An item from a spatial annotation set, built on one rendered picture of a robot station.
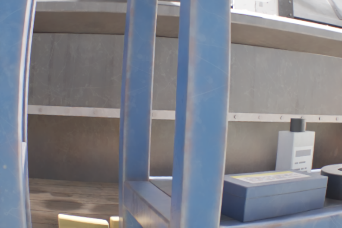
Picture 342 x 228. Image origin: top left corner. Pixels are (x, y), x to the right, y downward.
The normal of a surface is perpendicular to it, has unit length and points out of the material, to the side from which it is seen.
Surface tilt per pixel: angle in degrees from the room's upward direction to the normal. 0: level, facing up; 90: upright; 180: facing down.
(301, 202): 90
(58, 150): 90
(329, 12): 45
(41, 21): 161
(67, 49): 90
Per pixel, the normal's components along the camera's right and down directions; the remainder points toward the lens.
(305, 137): 0.55, 0.04
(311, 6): 0.22, -0.68
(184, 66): -0.96, -0.04
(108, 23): 0.04, 0.95
